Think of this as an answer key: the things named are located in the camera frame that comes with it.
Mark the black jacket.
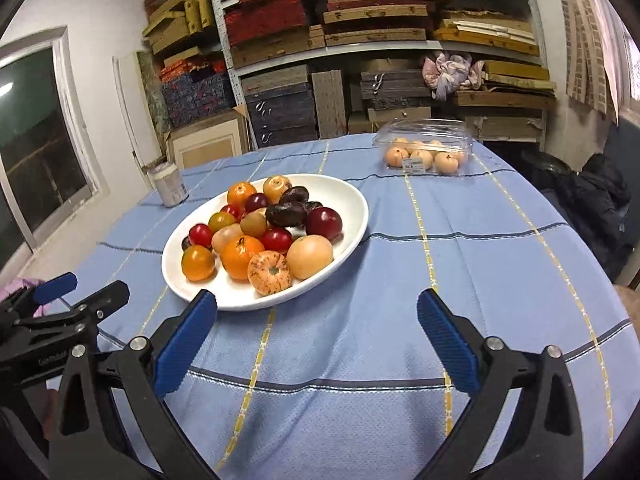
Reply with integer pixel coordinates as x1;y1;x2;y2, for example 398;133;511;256
520;149;636;281

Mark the blue checked tablecloth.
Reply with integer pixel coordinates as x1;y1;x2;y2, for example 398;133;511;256
45;132;633;480

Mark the striped orange melon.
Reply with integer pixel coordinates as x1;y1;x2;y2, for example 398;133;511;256
247;251;292;296

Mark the cluster of pale orange fruits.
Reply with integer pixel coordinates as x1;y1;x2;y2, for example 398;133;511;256
383;137;469;176

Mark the grey can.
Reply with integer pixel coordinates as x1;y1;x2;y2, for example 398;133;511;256
146;161;189;208

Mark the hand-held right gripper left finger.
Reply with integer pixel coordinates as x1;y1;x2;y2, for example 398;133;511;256
47;289;221;480

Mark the speckled tan fruit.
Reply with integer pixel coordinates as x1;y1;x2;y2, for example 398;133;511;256
262;175;292;203

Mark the large red tomato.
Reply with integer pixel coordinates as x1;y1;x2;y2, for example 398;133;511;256
261;227;294;254

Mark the grey metal shelf unit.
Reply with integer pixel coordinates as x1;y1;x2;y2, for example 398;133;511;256
204;0;548;151

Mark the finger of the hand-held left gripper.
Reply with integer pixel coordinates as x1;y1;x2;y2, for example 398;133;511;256
0;272;78;328
0;280;131;386

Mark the window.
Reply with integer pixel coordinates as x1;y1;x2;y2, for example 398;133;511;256
0;25;111;261

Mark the purple cloth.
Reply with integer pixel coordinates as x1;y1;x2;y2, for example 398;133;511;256
0;276;41;303

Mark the hanging brick-pattern sheet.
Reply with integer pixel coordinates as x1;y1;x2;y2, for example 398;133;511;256
550;0;636;126

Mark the pile of patterned boxes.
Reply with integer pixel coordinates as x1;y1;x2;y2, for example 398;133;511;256
137;0;238;131

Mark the dark purple passion fruit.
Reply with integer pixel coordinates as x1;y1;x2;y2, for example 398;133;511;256
279;186;311;206
265;202;308;228

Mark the cardboard box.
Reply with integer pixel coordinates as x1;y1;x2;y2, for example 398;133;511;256
165;110;253;170

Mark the yellow tomato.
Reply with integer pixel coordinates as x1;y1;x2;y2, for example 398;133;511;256
208;211;237;233

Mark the clear plastic clamshell box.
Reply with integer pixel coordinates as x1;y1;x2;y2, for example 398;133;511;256
372;117;475;177

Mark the shelf with folded fabrics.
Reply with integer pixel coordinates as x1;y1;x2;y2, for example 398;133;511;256
215;0;557;143

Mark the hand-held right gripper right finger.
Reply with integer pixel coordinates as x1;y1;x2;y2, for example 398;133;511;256
417;288;585;480

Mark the large tan round fruit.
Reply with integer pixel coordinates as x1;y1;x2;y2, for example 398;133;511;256
286;235;334;281

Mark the orange tomato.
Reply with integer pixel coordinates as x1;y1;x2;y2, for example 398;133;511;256
181;245;217;282

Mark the white oval plate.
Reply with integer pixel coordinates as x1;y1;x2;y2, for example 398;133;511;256
161;173;370;312

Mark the pink crumpled cloth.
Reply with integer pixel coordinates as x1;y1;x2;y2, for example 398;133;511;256
421;51;485;101

